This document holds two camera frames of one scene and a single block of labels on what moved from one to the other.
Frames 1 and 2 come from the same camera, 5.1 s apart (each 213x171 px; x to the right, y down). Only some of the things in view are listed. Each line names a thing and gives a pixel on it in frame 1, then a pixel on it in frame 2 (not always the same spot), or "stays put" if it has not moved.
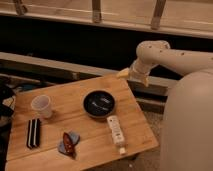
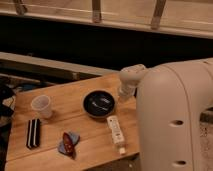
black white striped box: x=33 y=133 stays put
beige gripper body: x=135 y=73 to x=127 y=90
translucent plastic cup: x=41 y=105 stays put
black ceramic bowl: x=99 y=104 stays put
